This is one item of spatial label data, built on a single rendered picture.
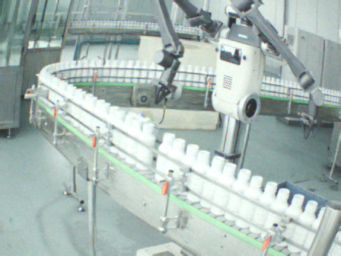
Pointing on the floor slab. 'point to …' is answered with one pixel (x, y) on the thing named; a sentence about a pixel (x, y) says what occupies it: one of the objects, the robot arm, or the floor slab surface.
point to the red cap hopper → (97, 17)
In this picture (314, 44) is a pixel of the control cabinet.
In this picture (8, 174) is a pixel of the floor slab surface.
